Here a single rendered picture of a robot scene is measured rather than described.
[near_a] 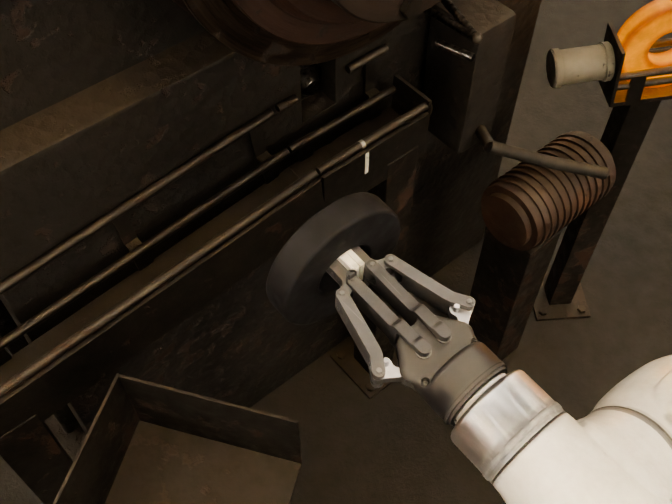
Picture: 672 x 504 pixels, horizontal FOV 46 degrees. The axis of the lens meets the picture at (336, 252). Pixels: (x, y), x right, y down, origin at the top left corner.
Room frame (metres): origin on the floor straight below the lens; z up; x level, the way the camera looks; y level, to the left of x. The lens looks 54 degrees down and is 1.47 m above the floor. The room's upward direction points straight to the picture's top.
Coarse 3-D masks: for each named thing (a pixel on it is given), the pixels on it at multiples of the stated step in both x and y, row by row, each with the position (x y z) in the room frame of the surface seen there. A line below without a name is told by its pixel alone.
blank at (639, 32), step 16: (656, 0) 0.97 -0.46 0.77; (640, 16) 0.95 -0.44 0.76; (656, 16) 0.94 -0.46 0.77; (624, 32) 0.95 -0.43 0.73; (640, 32) 0.94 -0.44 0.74; (656, 32) 0.94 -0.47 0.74; (624, 48) 0.94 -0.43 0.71; (640, 48) 0.94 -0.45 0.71; (624, 64) 0.94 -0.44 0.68; (640, 64) 0.94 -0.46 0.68; (656, 64) 0.94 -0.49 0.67
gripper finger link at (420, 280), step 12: (396, 264) 0.44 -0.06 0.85; (408, 264) 0.44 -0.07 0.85; (396, 276) 0.44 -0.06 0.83; (408, 276) 0.43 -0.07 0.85; (420, 276) 0.43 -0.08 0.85; (408, 288) 0.43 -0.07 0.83; (420, 288) 0.42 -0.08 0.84; (432, 288) 0.42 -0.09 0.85; (444, 288) 0.42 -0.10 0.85; (432, 300) 0.41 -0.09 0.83; (444, 300) 0.40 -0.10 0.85; (456, 300) 0.40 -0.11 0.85; (468, 300) 0.40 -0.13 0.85; (444, 312) 0.40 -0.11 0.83
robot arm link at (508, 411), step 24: (504, 384) 0.30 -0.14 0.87; (528, 384) 0.31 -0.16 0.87; (480, 408) 0.28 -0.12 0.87; (504, 408) 0.28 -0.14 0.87; (528, 408) 0.28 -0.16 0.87; (552, 408) 0.28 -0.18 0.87; (456, 432) 0.27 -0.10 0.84; (480, 432) 0.27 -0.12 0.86; (504, 432) 0.26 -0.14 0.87; (528, 432) 0.26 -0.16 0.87; (480, 456) 0.25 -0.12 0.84; (504, 456) 0.24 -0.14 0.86
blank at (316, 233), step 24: (360, 192) 0.50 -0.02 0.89; (312, 216) 0.46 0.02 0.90; (336, 216) 0.46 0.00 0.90; (360, 216) 0.46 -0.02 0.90; (384, 216) 0.48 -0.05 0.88; (288, 240) 0.44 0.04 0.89; (312, 240) 0.44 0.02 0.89; (336, 240) 0.44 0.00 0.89; (360, 240) 0.46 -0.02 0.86; (384, 240) 0.49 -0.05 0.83; (288, 264) 0.43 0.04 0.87; (312, 264) 0.42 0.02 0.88; (288, 288) 0.41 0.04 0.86; (312, 288) 0.43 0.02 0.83; (336, 288) 0.45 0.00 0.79; (288, 312) 0.41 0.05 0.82; (312, 312) 0.43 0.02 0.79
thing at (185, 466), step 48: (144, 384) 0.38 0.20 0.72; (96, 432) 0.33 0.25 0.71; (144, 432) 0.37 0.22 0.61; (192, 432) 0.37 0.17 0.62; (240, 432) 0.35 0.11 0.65; (288, 432) 0.34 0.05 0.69; (96, 480) 0.30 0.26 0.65; (144, 480) 0.32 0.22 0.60; (192, 480) 0.32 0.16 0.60; (240, 480) 0.32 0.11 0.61; (288, 480) 0.32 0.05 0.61
